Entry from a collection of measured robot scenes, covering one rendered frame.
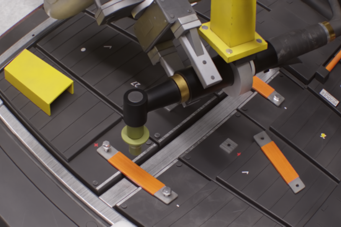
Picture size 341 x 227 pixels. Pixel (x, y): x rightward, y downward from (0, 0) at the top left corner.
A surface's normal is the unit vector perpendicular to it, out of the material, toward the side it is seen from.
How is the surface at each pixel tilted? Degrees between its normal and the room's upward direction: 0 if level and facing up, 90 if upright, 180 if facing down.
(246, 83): 86
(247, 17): 90
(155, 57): 90
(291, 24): 0
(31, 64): 0
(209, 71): 30
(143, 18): 90
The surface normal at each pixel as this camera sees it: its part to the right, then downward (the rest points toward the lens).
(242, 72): 0.46, 0.15
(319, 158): 0.04, -0.68
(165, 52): 0.29, -0.27
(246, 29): 0.53, 0.63
